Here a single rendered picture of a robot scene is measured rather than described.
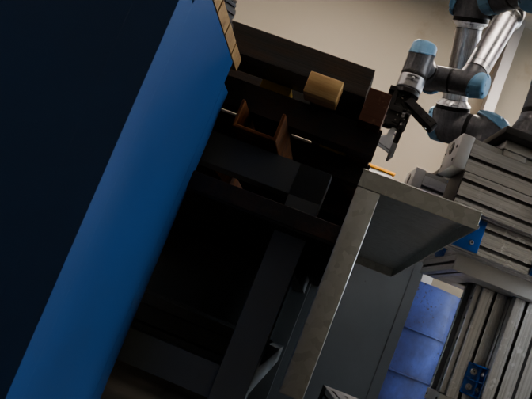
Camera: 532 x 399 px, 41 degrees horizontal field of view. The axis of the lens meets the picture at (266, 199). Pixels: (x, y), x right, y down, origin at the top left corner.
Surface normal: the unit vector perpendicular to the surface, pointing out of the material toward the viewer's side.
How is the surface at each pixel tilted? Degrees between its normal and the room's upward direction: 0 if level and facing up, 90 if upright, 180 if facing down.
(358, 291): 90
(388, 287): 90
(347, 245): 90
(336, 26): 90
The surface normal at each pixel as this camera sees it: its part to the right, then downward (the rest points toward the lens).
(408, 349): -0.03, -0.14
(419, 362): 0.26, -0.03
